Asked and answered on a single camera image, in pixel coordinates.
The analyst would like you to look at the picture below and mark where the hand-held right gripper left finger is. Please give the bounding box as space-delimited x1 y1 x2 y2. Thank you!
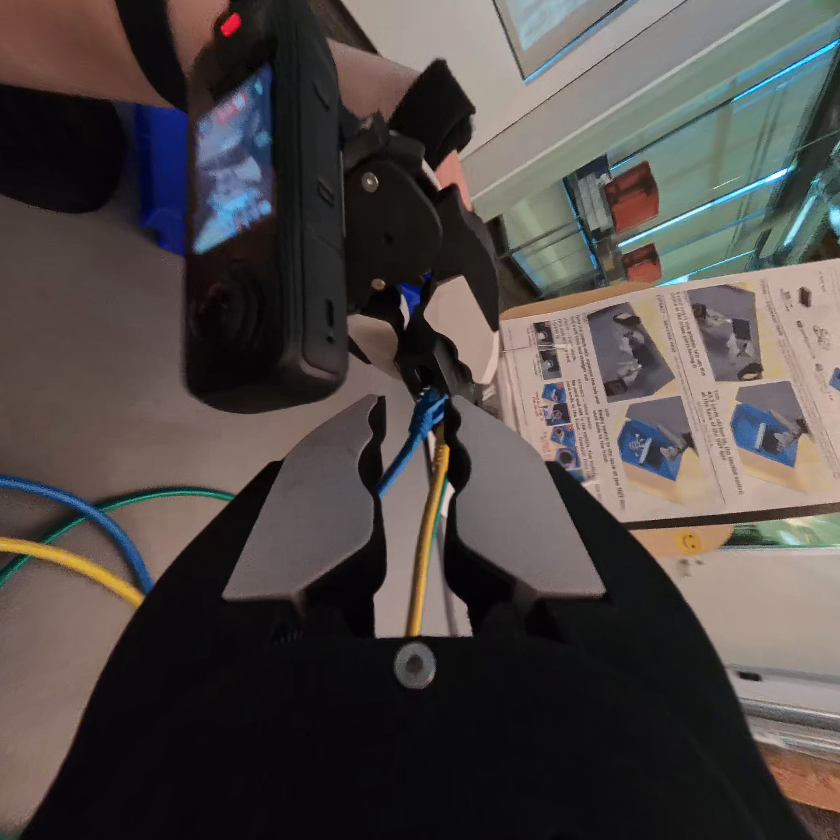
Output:
220 392 388 636

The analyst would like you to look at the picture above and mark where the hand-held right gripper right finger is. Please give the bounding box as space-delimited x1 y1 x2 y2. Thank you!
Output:
445 395 607 635

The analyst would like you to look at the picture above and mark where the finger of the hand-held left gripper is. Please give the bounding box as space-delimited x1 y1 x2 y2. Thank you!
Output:
346 312 404 370
419 274 501 403

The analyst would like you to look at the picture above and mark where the black ethernet switch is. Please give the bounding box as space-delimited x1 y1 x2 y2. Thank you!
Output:
394 322 460 403

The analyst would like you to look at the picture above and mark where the blue ethernet cable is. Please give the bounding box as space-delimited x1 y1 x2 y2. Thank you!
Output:
0 387 450 595

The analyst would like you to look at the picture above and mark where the yellow ethernet cable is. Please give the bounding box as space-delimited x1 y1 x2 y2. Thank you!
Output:
0 427 454 637

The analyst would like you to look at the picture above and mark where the green ethernet cable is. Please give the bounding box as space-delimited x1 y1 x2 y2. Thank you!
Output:
0 478 452 588

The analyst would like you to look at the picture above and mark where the blue plastic bin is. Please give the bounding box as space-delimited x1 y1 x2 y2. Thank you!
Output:
134 104 193 256

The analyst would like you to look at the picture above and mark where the person's left forearm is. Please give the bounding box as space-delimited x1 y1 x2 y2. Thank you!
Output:
0 0 227 111

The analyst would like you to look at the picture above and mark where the person's left hand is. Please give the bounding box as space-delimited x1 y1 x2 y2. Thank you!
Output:
330 39 470 196

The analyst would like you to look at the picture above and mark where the small orange 3D printer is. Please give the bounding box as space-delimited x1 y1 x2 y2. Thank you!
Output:
620 243 660 283

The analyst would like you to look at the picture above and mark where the wooden instruction board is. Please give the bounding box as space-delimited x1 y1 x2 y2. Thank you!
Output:
499 259 840 559

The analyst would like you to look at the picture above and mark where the large orange 3D printer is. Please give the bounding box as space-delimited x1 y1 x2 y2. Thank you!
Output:
604 161 660 231

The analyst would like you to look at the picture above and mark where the framed wall panel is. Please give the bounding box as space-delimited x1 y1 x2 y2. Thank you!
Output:
492 0 634 81

